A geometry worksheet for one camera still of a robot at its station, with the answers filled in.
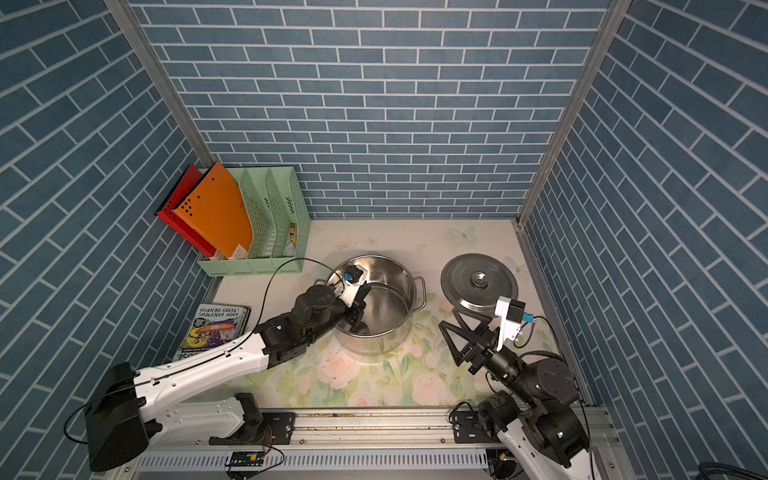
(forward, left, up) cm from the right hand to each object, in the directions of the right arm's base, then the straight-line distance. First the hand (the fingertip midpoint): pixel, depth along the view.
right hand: (452, 324), depth 57 cm
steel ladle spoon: (+11, +22, -28) cm, 37 cm away
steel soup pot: (+25, +14, -33) cm, 44 cm away
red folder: (+29, +78, -4) cm, 83 cm away
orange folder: (+39, +72, -10) cm, 82 cm away
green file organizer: (+52, +61, -28) cm, 85 cm away
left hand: (+13, +17, -11) cm, 24 cm away
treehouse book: (+8, +66, -28) cm, 72 cm away
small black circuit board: (-22, +46, -36) cm, 62 cm away
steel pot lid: (+32, -13, -32) cm, 47 cm away
